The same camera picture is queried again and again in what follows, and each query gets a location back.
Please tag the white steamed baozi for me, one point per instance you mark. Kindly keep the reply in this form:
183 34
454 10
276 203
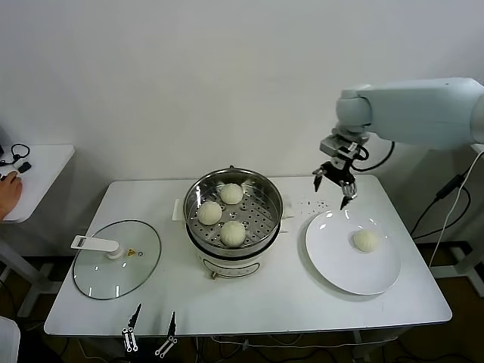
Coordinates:
367 241
231 194
233 233
210 213

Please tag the white person clothing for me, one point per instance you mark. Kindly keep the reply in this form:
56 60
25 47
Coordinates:
7 340

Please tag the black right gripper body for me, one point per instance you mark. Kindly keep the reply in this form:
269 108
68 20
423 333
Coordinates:
338 170

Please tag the stainless steel steamer basket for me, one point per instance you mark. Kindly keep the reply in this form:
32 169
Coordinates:
261 215

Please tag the white rounded side table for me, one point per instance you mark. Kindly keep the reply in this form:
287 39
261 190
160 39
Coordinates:
45 181

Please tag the small black box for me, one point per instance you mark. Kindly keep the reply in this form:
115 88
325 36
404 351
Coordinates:
25 167

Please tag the white electric cooker pot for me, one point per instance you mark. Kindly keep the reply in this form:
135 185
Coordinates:
230 266

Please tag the bare person hand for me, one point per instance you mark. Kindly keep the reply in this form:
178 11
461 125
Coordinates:
9 193

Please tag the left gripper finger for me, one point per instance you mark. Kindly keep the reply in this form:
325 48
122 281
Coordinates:
172 329
133 323

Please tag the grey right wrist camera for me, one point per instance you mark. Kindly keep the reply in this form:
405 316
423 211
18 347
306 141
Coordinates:
334 145

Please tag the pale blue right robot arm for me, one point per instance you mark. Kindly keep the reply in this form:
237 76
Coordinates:
416 109

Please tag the white desk with legs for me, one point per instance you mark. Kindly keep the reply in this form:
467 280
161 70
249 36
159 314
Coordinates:
465 264

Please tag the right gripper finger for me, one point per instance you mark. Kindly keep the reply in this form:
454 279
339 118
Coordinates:
348 193
318 177

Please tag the scattered dark crumbs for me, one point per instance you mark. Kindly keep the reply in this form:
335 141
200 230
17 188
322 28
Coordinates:
320 204

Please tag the white round plate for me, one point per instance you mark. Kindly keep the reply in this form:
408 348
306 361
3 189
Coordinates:
332 261

